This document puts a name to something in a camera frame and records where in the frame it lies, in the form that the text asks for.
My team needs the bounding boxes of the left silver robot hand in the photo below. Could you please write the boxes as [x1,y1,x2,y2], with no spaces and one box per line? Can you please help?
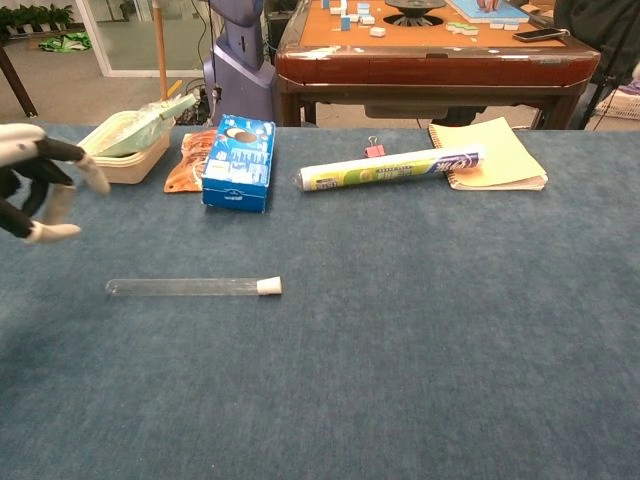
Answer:
[0,122,112,246]

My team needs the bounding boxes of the clear glass test tube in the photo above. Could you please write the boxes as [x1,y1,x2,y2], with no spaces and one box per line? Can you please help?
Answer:
[104,276,261,299]

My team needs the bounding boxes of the small white stopper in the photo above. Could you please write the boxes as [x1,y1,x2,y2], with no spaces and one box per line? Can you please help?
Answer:
[256,275,284,297]

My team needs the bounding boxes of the dark wooden table leg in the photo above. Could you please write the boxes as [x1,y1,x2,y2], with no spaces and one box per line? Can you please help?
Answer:
[0,44,39,119]

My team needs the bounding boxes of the green dustpan with brush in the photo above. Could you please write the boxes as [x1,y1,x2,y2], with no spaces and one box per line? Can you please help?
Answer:
[97,93,197,158]

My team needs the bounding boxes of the beige plastic tray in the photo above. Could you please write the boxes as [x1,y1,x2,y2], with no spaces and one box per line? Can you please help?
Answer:
[77,110,176,185]

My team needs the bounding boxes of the row of potted plants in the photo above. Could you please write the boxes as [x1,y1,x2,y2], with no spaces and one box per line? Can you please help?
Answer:
[0,3,75,35]

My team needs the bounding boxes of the white framed glass door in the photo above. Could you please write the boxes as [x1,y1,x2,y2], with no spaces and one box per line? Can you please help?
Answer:
[74,0,211,79]

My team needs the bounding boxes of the orange snack packet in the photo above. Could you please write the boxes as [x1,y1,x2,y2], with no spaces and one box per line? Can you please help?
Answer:
[163,128,219,194]

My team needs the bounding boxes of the wooden pole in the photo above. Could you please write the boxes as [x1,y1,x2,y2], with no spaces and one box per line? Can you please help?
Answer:
[152,0,169,101]

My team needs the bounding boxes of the blue cookie box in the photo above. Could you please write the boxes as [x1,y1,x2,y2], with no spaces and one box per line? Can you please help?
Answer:
[201,114,277,214]

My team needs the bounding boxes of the cling film roll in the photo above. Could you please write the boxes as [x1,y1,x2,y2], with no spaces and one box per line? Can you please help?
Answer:
[298,144,486,193]

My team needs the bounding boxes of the blue felt table cover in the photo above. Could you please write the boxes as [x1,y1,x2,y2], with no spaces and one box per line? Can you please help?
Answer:
[0,123,640,480]

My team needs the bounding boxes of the brown mahjong table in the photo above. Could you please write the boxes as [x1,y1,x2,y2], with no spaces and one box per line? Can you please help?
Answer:
[274,0,601,130]

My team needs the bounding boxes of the black mahjong table centre dial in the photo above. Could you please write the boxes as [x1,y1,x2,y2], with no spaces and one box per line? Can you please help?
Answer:
[384,0,447,26]

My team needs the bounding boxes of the yellow spiral notebook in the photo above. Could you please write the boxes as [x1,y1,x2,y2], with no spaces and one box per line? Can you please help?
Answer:
[427,116,549,192]

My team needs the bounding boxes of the row of blue mahjong tiles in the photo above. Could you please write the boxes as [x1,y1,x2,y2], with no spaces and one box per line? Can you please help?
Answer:
[447,0,531,26]

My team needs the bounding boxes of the black smartphone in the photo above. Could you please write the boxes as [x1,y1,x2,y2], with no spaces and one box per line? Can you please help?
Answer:
[512,27,571,43]

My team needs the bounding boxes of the person in dark clothes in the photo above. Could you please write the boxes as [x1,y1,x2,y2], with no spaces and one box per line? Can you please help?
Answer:
[449,0,640,127]

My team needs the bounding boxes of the white plastic basket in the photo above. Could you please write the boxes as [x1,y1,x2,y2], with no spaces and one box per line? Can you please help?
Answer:
[594,74,640,121]

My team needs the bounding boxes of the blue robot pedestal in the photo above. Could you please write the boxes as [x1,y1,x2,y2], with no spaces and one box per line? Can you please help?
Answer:
[202,0,277,126]

